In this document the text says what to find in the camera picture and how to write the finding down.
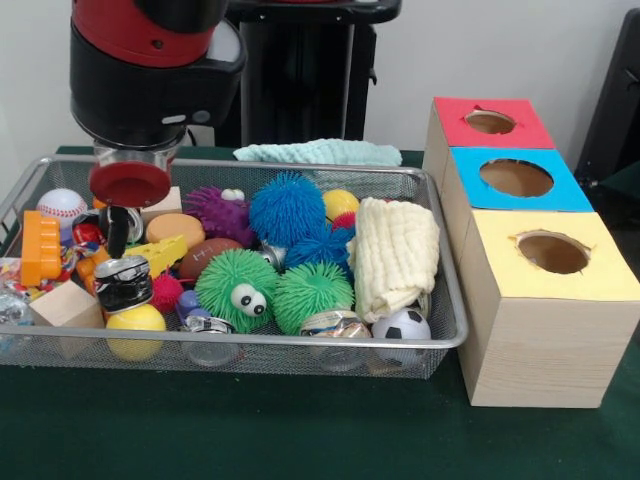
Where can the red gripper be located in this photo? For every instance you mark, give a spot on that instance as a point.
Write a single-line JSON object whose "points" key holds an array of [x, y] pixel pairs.
{"points": [[130, 186]]}

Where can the silver drink can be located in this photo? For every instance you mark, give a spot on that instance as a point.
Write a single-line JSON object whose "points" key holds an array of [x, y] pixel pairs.
{"points": [[123, 285]]}

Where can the cream waffle cloth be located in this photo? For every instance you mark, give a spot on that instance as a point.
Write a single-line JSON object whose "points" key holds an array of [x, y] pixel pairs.
{"points": [[397, 258]]}

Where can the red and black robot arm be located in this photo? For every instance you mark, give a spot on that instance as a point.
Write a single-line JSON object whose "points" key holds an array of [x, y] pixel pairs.
{"points": [[150, 70]]}

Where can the clear mesh bin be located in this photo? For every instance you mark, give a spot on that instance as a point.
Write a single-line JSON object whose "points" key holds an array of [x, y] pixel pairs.
{"points": [[250, 356]]}

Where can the wooden box with three holes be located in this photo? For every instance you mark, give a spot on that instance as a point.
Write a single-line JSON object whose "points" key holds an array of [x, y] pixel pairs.
{"points": [[545, 330]]}

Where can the white baseball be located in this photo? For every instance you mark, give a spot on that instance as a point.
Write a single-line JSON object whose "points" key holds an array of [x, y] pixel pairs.
{"points": [[62, 205]]}

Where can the orange toy building block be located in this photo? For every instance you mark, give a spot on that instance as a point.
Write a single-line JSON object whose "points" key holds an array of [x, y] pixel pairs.
{"points": [[40, 248]]}

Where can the yellow tennis ball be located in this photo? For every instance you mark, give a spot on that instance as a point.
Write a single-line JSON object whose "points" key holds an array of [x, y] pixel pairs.
{"points": [[135, 325]]}

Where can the purple spiky ball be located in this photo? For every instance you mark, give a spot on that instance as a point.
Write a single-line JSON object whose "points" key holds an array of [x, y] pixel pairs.
{"points": [[222, 212]]}

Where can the green spiky ball with face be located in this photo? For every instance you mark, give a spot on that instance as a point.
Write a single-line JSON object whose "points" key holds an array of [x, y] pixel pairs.
{"points": [[237, 290]]}

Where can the blue spiky ball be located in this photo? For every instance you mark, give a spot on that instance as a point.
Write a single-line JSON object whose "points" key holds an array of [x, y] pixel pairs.
{"points": [[288, 208]]}

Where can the mint green cloth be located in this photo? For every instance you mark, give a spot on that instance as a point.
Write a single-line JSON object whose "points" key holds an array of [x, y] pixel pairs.
{"points": [[320, 151]]}

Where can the dark green tablecloth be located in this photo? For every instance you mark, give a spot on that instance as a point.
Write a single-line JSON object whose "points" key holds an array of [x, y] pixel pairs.
{"points": [[300, 430]]}

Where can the small soccer ball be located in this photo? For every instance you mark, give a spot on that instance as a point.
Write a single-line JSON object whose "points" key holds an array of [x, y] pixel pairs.
{"points": [[402, 325]]}

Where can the black chair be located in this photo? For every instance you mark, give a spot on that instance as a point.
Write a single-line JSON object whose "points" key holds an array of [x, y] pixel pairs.
{"points": [[618, 110]]}

